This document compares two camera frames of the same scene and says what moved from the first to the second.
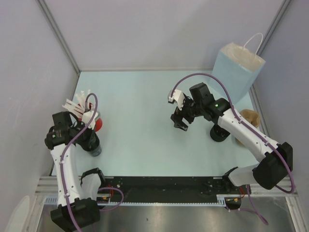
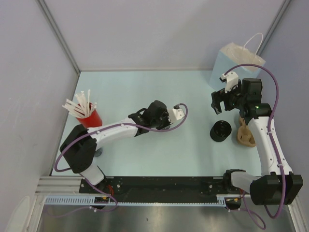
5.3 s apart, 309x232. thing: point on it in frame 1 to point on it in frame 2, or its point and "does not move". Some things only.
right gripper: (177, 119) to (220, 95)
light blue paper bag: (238, 67) does not move
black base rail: (171, 188) does not move
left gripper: (86, 143) to (167, 122)
